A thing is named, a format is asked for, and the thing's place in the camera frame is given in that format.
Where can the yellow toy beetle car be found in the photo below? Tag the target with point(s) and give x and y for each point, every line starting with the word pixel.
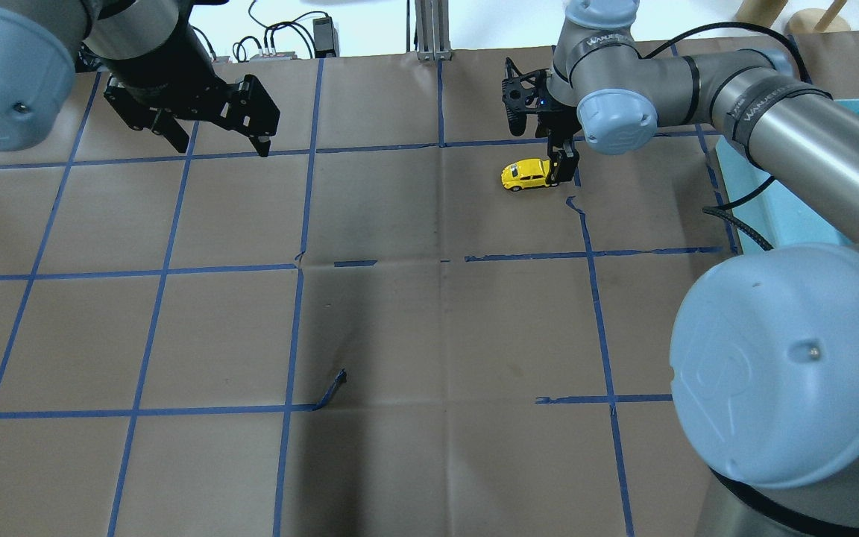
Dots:
pixel 526 174

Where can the aluminium frame post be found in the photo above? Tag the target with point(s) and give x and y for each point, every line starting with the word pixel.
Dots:
pixel 432 34

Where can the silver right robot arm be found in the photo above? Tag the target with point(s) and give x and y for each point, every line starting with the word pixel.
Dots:
pixel 765 346

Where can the brown paper table cover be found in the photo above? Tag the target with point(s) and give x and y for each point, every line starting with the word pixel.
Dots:
pixel 362 334

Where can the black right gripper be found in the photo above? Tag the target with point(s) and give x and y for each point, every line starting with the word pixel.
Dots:
pixel 562 128

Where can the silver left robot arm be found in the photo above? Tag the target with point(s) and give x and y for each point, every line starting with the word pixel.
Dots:
pixel 39 44

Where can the light blue plastic bin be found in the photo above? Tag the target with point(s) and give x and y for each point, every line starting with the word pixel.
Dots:
pixel 810 145

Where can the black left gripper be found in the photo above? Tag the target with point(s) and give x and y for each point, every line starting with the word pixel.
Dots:
pixel 163 73

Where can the black power adapter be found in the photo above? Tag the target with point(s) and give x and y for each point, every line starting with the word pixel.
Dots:
pixel 326 38

